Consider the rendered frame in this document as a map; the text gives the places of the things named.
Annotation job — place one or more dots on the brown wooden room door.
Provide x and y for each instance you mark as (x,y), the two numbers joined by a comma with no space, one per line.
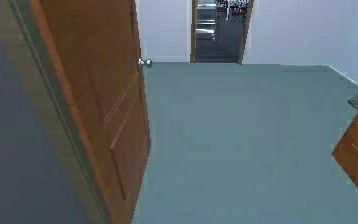
(97,83)
(357,150)

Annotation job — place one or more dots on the silver round door knob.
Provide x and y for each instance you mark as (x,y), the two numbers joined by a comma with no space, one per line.
(146,63)

